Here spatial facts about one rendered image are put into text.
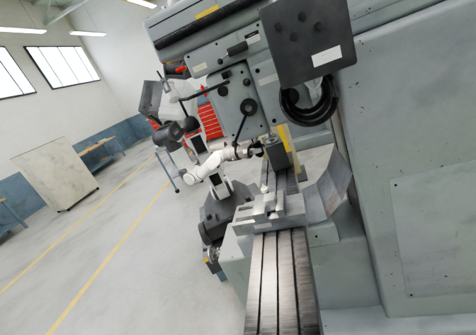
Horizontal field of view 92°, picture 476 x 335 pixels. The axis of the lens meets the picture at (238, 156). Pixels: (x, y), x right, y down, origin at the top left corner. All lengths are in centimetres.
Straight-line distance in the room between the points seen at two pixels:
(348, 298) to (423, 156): 91
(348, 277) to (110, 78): 1207
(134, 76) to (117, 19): 222
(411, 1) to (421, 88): 28
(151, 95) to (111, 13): 1070
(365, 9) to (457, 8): 23
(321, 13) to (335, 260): 110
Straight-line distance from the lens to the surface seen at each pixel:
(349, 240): 129
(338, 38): 68
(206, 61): 95
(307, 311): 86
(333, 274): 144
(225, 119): 100
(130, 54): 1178
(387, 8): 99
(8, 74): 1008
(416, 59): 91
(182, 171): 139
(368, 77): 86
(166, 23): 99
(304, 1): 67
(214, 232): 193
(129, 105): 1234
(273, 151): 149
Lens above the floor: 163
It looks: 21 degrees down
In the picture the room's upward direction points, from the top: 23 degrees counter-clockwise
